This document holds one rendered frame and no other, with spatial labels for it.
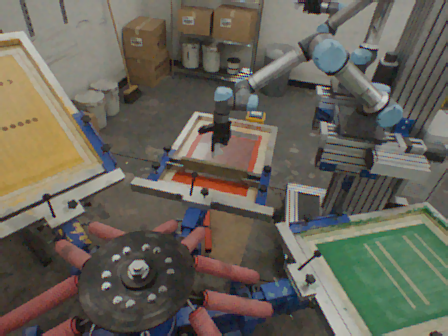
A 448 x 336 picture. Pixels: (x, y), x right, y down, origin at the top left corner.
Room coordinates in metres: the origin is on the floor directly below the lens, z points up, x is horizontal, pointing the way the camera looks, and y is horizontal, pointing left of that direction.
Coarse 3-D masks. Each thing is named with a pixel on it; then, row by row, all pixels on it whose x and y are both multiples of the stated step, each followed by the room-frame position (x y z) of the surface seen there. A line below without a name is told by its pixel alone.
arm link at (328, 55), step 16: (320, 48) 1.27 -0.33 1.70; (336, 48) 1.26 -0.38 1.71; (320, 64) 1.26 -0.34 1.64; (336, 64) 1.26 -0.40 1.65; (352, 64) 1.32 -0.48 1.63; (352, 80) 1.29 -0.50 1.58; (368, 80) 1.33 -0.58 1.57; (368, 96) 1.30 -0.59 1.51; (384, 96) 1.32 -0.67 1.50; (368, 112) 1.32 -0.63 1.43; (384, 112) 1.28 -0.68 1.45; (400, 112) 1.29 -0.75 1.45
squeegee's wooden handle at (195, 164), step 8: (184, 160) 1.31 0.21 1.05; (192, 160) 1.30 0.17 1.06; (200, 160) 1.31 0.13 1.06; (184, 168) 1.31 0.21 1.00; (192, 168) 1.30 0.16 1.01; (200, 168) 1.29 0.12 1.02; (208, 168) 1.29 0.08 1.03; (216, 168) 1.28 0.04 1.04; (224, 168) 1.27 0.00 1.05; (232, 168) 1.27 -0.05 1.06; (240, 168) 1.28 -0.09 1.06; (224, 176) 1.27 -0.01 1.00; (232, 176) 1.26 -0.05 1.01; (240, 176) 1.26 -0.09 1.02
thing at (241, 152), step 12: (228, 144) 1.64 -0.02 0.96; (240, 144) 1.65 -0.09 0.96; (252, 144) 1.66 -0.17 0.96; (228, 156) 1.51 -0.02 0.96; (240, 156) 1.52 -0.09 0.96; (252, 156) 1.53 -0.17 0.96; (252, 168) 1.42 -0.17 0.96; (216, 180) 1.28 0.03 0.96; (228, 192) 1.20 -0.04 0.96; (240, 192) 1.21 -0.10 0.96
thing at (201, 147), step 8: (200, 136) 1.69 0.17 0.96; (208, 136) 1.70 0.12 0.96; (192, 144) 1.60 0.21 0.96; (200, 144) 1.60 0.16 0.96; (208, 144) 1.61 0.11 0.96; (192, 152) 1.51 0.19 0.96; (200, 152) 1.52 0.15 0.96; (208, 152) 1.53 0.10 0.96; (208, 160) 1.45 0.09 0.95; (216, 160) 1.46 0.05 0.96; (176, 176) 1.28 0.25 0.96; (184, 176) 1.29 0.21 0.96; (200, 176) 1.30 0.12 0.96; (200, 184) 1.24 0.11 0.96; (208, 184) 1.24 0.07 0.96
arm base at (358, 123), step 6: (354, 114) 1.48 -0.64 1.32; (360, 114) 1.45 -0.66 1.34; (366, 114) 1.44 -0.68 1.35; (348, 120) 1.49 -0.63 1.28; (354, 120) 1.46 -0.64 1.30; (360, 120) 1.44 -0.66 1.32; (366, 120) 1.43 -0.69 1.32; (372, 120) 1.43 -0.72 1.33; (348, 126) 1.47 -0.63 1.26; (354, 126) 1.44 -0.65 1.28; (360, 126) 1.43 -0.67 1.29; (366, 126) 1.42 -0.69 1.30; (372, 126) 1.42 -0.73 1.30; (360, 132) 1.42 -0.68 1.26; (366, 132) 1.41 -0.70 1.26; (372, 132) 1.42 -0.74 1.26
